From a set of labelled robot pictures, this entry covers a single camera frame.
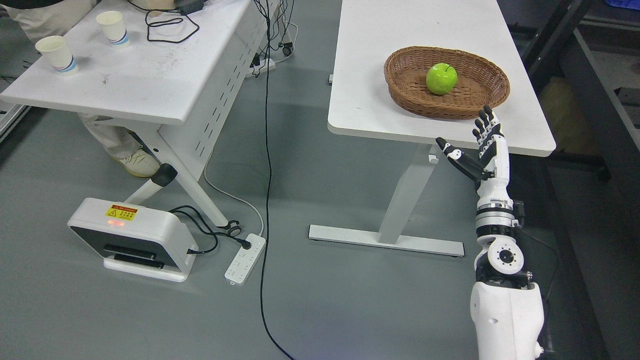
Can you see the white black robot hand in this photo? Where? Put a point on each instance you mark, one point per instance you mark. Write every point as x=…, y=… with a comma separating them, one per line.
x=491, y=171

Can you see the person leg white shoe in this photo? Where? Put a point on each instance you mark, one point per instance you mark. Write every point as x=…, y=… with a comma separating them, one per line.
x=121, y=146

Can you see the white perforated side table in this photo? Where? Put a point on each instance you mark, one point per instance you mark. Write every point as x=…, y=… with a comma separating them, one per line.
x=175, y=94

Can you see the white box device warning label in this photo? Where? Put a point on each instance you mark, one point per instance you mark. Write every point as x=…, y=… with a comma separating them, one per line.
x=136, y=239

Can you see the green apple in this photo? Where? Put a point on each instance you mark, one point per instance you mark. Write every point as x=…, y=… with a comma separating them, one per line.
x=441, y=79

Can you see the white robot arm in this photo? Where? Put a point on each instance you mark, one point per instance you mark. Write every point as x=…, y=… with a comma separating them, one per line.
x=505, y=304

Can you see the paper cup farther back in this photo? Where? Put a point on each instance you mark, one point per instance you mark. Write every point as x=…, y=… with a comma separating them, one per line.
x=114, y=29

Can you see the paper cup near edge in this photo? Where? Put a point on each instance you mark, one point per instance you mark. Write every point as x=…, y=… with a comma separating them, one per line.
x=58, y=54

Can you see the brown wicker basket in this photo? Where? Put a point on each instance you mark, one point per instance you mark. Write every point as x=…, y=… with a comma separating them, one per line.
x=480, y=82

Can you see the white power strip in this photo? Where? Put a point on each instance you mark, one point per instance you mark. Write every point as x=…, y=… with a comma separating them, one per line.
x=261, y=68
x=245, y=260

